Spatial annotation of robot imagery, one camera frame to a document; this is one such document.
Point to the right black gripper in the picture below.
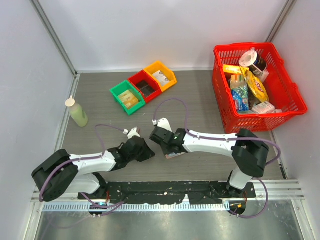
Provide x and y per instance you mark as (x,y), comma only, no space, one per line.
(166,151)

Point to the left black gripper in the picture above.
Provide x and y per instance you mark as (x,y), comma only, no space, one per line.
(147,153)

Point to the tan leather card holder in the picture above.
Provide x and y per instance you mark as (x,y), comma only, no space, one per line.
(173,155)

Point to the grey patterned card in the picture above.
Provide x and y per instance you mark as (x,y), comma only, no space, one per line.
(157,74)
(163,80)

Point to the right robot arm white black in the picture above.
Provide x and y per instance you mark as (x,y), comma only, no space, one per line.
(249,155)

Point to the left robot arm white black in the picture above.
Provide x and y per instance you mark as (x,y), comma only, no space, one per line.
(64,173)

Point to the yellow cards in green bin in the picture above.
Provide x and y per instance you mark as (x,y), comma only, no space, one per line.
(128,99)

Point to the black cards in red bin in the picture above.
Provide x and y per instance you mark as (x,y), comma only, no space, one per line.
(145,88)

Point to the green storage bin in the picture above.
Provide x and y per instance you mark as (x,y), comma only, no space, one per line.
(120,88)

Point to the green liquid squeeze bottle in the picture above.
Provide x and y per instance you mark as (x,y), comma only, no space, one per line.
(76,112)

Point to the red storage bin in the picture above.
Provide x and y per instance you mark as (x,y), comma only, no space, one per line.
(142,75)

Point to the yellow storage bin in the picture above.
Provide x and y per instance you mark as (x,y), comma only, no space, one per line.
(158,65)

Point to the blue snack bag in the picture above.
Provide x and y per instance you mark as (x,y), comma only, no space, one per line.
(239,92)

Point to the yellow snack packet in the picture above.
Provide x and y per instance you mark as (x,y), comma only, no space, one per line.
(234,70)

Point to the red plastic shopping basket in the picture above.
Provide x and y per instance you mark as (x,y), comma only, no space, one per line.
(283,93)

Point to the white small box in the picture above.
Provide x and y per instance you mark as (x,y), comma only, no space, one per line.
(264,108)

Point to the yellow chips bag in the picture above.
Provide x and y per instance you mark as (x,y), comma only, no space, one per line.
(256,86)

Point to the dark labelled can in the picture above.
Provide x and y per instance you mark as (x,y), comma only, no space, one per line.
(257,64)

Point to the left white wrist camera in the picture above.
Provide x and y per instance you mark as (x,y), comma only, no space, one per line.
(134,132)

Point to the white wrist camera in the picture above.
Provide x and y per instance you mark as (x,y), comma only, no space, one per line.
(134,132)
(162,123)

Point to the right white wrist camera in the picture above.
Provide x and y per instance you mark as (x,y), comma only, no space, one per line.
(162,123)

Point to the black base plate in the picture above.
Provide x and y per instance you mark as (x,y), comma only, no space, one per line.
(171,192)

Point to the white slotted cable duct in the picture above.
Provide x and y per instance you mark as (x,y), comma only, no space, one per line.
(185,206)

